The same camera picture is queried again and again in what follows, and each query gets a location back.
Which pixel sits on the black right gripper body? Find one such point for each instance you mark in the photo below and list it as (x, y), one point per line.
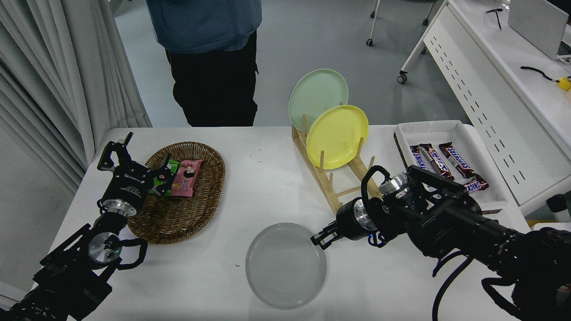
(347, 220)

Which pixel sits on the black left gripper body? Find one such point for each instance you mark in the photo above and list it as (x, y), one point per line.
(127, 185)

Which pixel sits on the grey plate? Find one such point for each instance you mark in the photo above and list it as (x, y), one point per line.
(285, 267)

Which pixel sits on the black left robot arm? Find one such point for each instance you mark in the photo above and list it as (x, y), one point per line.
(67, 276)

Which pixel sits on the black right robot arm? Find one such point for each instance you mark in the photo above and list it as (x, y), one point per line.
(455, 223)

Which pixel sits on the wooden plate rack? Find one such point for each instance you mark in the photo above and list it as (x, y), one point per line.
(319, 178)

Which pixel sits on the yellow plate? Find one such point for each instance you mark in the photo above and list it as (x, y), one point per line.
(337, 136)

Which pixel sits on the pale green plate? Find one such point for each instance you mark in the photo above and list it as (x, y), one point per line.
(314, 96)

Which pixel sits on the green snack packet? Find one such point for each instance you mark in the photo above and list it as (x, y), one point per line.
(160, 182)

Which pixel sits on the pink snack packet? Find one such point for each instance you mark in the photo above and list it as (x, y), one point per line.
(186, 178)

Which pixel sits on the brown wicker basket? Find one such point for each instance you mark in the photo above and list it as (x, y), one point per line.
(192, 214)

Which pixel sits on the white curtain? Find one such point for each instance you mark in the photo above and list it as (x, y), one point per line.
(53, 80)

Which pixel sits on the white rectangular tray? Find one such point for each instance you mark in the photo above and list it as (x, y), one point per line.
(428, 131)

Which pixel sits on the person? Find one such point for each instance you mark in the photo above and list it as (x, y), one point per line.
(209, 58)

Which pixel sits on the white desk with perforated panel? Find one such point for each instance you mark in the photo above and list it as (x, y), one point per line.
(504, 80)

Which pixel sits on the yellow round object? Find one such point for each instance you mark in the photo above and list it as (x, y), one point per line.
(564, 84)

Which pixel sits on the silver laptop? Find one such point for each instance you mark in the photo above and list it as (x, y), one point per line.
(535, 26)

